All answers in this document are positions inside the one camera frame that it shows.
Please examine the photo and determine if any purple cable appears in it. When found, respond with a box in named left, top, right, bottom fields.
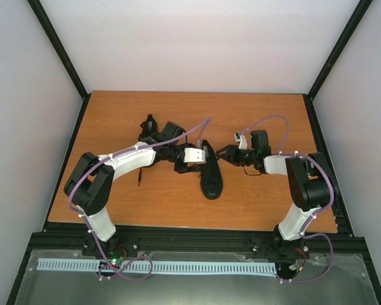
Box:
left=68, top=116, right=213, bottom=280
left=236, top=114, right=337, bottom=284

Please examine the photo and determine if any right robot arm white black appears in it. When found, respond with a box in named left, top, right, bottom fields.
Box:
left=215, top=130, right=338, bottom=257

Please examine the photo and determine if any white slotted cable duct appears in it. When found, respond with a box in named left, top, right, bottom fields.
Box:
left=36, top=258, right=276, bottom=276

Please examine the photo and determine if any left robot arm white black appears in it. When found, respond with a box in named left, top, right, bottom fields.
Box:
left=63, top=121, right=207, bottom=256

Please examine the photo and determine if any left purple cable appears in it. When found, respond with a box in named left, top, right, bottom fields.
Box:
left=68, top=116, right=213, bottom=280

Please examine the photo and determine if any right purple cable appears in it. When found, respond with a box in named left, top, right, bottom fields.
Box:
left=236, top=114, right=337, bottom=284

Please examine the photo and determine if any black sneaker with laces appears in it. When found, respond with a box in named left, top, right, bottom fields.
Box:
left=200, top=140, right=224, bottom=200

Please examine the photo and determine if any grey metal base plate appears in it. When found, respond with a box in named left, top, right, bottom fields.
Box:
left=14, top=249, right=379, bottom=305

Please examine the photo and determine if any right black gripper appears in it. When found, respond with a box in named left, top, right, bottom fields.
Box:
left=216, top=144, right=257, bottom=167

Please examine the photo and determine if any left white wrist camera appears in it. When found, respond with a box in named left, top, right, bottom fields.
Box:
left=184, top=147, right=206, bottom=164

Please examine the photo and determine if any left black corner post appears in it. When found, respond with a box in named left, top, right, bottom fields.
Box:
left=26, top=0, right=91, bottom=100

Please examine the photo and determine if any black sneaker one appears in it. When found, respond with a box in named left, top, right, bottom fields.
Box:
left=136, top=114, right=161, bottom=188

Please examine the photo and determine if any right black corner post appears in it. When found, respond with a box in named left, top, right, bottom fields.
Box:
left=306, top=0, right=374, bottom=99

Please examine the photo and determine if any black corner post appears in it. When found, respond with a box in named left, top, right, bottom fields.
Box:
left=26, top=0, right=91, bottom=100
left=306, top=0, right=374, bottom=99

